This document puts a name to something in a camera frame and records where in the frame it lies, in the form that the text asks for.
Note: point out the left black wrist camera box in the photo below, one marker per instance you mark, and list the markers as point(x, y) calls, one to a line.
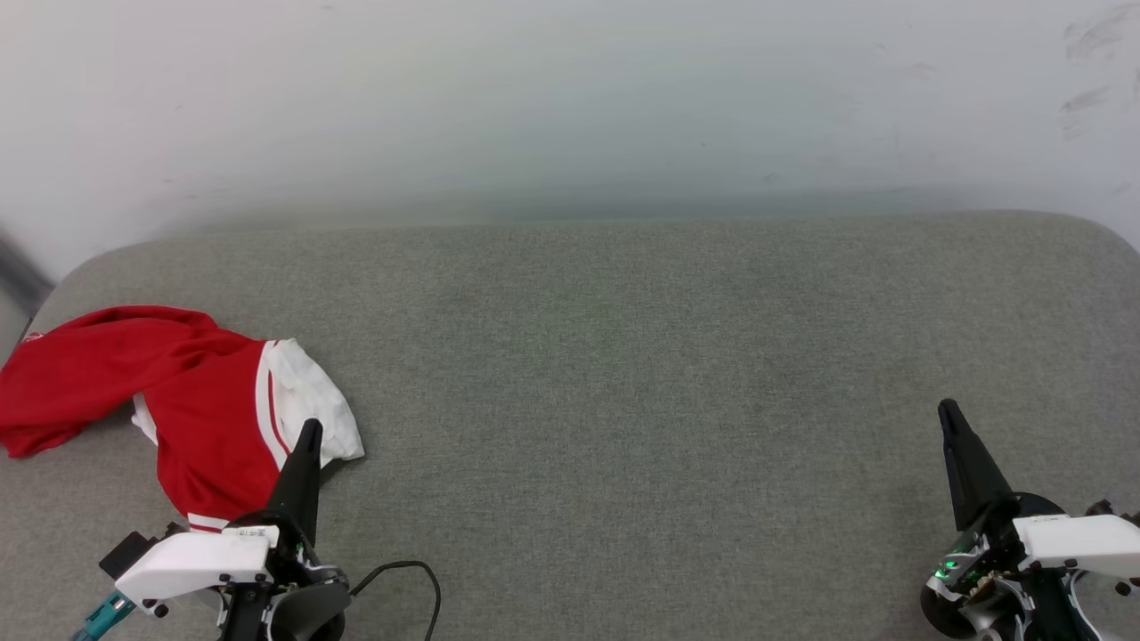
point(129, 552)

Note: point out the right white camera bracket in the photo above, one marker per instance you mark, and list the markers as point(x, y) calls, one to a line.
point(1078, 539)

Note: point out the white camera bracket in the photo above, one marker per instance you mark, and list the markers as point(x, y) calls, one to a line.
point(191, 561)
point(1078, 539)

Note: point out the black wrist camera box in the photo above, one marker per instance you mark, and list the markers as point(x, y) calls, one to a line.
point(1104, 509)
point(129, 552)

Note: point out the grey fabric sofa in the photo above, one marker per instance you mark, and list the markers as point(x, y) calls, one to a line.
point(623, 401)

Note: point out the right black wrist camera box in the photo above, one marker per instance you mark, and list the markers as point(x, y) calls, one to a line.
point(1104, 509)

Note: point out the red white basketball jersey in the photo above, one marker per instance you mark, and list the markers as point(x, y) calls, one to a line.
point(205, 401)

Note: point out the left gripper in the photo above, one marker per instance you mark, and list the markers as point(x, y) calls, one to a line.
point(307, 610)

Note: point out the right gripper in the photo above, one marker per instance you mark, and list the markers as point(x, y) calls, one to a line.
point(971, 588)

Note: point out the left white camera bracket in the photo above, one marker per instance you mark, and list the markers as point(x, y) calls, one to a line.
point(191, 561)

